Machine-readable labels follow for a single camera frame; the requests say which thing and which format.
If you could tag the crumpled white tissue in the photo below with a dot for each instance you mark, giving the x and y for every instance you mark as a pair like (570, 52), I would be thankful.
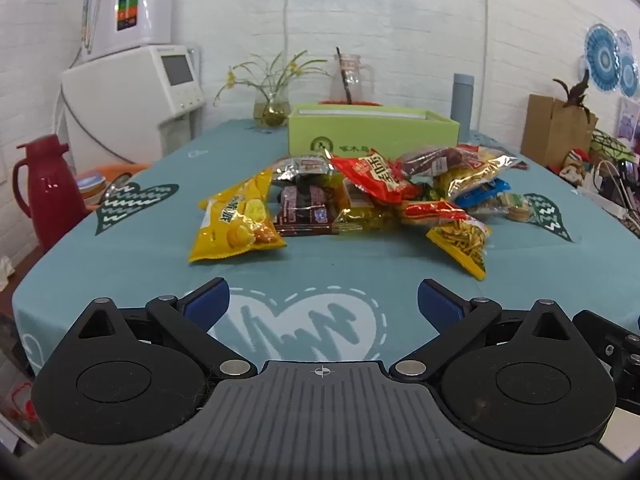
(7, 272)

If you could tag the blue cookie packet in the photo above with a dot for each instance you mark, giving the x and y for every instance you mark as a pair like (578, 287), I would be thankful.
(487, 191)

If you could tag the grey blue thermos bottle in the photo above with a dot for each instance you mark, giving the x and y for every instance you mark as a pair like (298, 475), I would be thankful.
(461, 105)

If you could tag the stacked bowls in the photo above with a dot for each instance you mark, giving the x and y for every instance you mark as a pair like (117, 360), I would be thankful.
(91, 185)

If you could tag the white water ionizer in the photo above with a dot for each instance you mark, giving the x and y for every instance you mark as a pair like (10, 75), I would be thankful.
(145, 5)

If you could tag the purple picture card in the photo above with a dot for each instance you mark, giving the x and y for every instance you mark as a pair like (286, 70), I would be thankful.
(629, 117)

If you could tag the red snack packet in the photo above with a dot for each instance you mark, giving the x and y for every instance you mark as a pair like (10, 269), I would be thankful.
(372, 175)

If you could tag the large blue paper fan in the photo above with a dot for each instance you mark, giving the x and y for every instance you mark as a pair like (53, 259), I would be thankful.
(600, 57)

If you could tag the red thermos jug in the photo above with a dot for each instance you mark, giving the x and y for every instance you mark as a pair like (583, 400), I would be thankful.
(50, 195)

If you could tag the white water purifier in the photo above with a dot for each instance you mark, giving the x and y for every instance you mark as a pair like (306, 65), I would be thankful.
(115, 105)

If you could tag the gold noodle snack bag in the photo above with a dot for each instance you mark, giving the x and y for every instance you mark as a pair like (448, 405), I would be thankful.
(470, 177)

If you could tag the yellow chip bag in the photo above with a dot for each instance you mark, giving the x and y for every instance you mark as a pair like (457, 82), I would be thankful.
(235, 220)

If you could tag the dark brown chocolate packet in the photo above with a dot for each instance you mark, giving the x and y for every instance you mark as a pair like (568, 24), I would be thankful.
(300, 207)

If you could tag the green black patterned bag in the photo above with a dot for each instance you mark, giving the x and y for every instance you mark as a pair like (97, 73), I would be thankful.
(610, 145)

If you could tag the maroon snack packet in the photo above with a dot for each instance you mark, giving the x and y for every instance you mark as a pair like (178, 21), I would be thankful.
(425, 162)

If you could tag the orange plastic basin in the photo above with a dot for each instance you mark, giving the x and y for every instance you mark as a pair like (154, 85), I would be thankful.
(130, 167)

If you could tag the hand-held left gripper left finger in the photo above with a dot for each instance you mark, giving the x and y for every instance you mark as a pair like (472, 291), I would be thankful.
(207, 302)

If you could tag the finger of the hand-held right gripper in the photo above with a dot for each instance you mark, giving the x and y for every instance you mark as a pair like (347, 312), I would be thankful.
(620, 360)

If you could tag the red tray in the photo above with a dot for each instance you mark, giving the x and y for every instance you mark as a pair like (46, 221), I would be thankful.
(350, 103)

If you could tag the glass vase with yellow flowers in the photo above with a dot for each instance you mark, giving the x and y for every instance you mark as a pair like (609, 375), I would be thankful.
(272, 110)

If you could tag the small blue paper fan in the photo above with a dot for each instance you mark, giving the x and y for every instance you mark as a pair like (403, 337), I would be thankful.
(629, 75)

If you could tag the green cardboard box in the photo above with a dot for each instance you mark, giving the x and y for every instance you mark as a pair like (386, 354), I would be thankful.
(370, 132)

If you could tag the red yellow strips snack bag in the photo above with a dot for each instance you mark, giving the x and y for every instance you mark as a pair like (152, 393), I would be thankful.
(460, 240)

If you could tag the plush doll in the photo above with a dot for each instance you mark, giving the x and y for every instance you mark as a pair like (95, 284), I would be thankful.
(575, 165)

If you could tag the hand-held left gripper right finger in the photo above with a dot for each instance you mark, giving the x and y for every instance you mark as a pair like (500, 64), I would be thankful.
(440, 305)

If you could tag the glass pitcher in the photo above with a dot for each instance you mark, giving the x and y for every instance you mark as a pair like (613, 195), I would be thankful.
(357, 80)

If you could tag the brown cardboard box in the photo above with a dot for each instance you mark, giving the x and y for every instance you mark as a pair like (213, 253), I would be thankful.
(550, 130)

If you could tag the dark dried plant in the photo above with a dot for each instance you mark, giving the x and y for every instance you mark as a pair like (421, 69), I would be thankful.
(577, 92)

